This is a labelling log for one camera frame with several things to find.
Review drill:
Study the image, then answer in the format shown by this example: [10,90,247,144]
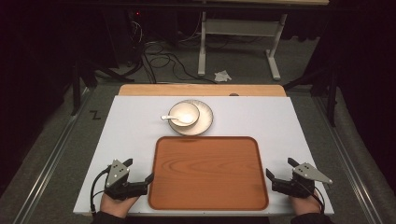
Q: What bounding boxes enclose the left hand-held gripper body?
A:
[104,159,149,201]

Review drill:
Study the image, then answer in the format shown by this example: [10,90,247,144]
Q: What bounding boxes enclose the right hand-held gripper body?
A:
[271,161,333,200]

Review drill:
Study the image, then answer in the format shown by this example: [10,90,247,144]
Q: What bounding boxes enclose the person's right hand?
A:
[289,190,325,217]

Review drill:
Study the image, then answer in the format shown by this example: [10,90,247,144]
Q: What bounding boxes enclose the person's left hand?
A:
[99,191,140,219]

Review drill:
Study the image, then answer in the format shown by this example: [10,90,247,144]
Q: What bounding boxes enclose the brown wooden tray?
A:
[148,135,270,212]

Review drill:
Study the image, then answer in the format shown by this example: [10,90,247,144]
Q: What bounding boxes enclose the white ceramic spoon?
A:
[160,113,194,125]

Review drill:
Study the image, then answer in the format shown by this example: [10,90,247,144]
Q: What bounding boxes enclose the black metal stand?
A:
[282,66,341,128]
[70,58,135,117]

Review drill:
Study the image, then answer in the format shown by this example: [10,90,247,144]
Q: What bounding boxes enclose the white bowl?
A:
[168,102,201,128]

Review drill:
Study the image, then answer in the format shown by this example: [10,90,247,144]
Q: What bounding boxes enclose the white ribbed plate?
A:
[167,99,215,137]

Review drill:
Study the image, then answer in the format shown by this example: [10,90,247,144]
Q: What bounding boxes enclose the crumpled white paper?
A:
[214,69,233,83]

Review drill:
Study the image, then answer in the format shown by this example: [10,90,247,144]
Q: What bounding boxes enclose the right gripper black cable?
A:
[295,180,327,215]

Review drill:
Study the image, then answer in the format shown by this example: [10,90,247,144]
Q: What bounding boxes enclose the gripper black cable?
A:
[295,180,327,215]
[90,166,112,217]

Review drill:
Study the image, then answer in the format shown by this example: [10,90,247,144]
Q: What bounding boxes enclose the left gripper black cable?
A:
[90,166,112,217]

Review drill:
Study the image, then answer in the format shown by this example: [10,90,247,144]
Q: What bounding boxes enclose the metal floor rail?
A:
[11,88,95,224]
[312,96,385,224]

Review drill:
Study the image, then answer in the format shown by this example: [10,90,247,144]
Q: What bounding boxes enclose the black floor cables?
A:
[129,18,218,85]

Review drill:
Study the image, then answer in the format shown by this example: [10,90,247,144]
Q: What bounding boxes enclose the white metal desk frame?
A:
[197,0,331,82]

